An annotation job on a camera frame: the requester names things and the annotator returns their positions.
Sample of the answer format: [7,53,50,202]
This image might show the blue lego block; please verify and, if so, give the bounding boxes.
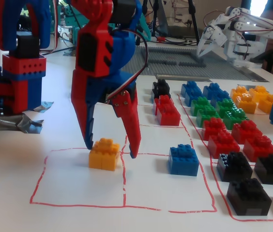
[203,83,224,99]
[168,144,199,176]
[184,90,203,107]
[210,90,231,107]
[181,81,201,97]

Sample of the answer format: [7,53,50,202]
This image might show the white red servo cable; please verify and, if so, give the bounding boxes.
[106,28,150,103]

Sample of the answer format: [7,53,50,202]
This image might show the dark grey tape patch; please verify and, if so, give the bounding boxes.
[62,49,78,58]

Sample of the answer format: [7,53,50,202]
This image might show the silver duct tape patch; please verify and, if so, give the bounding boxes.
[33,101,55,114]
[0,113,45,135]

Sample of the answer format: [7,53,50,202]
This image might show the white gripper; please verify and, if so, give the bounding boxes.
[197,24,227,58]

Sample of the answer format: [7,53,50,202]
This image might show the red blue gripper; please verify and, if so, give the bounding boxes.
[70,24,142,159]

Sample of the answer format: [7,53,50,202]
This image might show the black tripod leg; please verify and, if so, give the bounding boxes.
[152,0,159,41]
[187,0,200,46]

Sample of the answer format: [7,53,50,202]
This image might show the yellow lego block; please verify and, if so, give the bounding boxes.
[88,137,121,171]
[234,93,258,114]
[230,86,248,101]
[249,86,269,101]
[257,93,273,114]

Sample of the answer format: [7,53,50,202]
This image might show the grey lego baseplate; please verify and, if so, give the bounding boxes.
[136,44,270,82]

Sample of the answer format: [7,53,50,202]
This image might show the dark grey laptop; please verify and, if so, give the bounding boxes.
[160,24,199,39]

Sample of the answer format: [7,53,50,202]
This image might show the green lego block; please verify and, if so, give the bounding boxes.
[216,98,235,113]
[196,106,221,127]
[223,108,249,130]
[191,96,216,113]

